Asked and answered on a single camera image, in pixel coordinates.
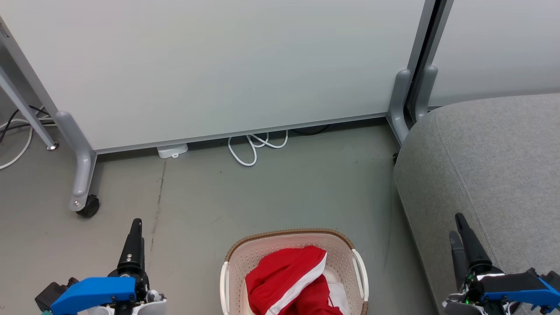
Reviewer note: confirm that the black caster wheel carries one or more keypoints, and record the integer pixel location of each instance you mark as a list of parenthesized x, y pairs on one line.
[(89, 206)]

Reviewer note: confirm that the blue right camera mount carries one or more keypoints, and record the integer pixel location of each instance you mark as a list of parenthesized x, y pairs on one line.
[(520, 286)]

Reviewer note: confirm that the blue left camera mount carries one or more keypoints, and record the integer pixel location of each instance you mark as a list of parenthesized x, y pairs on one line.
[(94, 291)]

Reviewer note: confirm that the small black caster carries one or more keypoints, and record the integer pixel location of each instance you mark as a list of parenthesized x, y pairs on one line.
[(395, 158)]

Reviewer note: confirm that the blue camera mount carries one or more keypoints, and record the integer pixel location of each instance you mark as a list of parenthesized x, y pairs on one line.
[(520, 286), (94, 291)]

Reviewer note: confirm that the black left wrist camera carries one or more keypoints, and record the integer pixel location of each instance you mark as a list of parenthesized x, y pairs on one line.
[(52, 294)]

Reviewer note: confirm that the beige perforated laundry basket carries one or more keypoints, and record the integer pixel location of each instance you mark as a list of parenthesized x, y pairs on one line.
[(262, 249)]

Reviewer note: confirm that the grey fabric sofa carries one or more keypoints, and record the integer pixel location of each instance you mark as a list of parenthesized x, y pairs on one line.
[(481, 166)]

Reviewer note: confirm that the white power adapter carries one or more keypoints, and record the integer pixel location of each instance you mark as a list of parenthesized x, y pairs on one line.
[(172, 150)]

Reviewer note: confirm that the grey metal table leg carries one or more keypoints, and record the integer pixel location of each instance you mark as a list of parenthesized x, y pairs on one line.
[(24, 107)]

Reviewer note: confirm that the large white partition panel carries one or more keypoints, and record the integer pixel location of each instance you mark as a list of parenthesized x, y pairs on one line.
[(218, 65)]

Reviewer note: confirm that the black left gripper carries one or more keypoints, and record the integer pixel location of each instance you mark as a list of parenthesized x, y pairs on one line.
[(140, 280)]

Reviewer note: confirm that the grey partition leg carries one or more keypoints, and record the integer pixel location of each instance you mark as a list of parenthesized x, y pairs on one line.
[(81, 157), (400, 105), (426, 89)]

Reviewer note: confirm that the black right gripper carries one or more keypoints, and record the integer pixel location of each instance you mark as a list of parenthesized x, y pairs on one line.
[(479, 273)]

